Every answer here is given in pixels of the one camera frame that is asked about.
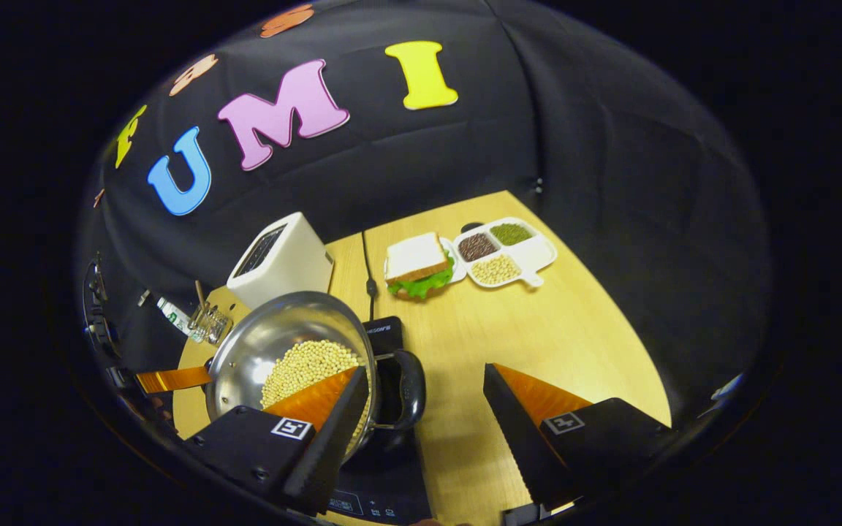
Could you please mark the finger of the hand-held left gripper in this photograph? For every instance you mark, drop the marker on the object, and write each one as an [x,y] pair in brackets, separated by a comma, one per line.
[172,380]

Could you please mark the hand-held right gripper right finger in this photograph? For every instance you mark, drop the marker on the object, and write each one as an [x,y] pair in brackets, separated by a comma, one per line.
[516,438]

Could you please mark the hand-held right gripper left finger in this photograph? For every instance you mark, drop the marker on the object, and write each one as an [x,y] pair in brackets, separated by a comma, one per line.
[337,446]

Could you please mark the black induction cooktop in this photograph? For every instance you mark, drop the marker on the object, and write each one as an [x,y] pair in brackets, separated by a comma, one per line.
[384,478]

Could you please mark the silver clip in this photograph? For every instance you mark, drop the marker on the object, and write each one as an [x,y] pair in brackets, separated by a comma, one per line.
[144,298]

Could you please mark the white drink bottle green label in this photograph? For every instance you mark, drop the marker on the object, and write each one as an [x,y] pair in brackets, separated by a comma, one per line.
[175,315]

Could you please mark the large pile of yellow soybeans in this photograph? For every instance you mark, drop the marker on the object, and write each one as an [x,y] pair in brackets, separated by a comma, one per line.
[304,369]

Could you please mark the white toaster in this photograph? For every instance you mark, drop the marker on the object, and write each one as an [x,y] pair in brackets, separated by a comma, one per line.
[289,270]

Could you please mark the small pile of yellow soybeans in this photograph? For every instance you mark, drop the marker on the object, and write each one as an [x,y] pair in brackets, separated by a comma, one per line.
[495,269]

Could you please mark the small white plate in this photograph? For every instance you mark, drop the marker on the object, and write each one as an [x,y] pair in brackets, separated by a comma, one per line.
[457,267]

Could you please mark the white divided dish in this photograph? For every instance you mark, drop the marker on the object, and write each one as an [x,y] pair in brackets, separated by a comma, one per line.
[534,256]

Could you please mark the pile of dark red beans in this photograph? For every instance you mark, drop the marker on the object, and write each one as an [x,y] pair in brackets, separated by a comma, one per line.
[478,247]

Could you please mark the pile of green mung beans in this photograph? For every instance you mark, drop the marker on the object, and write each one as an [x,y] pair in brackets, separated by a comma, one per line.
[511,234]

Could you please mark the sandwich with lettuce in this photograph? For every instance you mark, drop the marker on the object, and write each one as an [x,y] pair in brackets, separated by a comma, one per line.
[414,256]

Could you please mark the black backdrop cloth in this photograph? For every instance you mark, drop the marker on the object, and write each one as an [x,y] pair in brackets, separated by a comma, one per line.
[611,146]

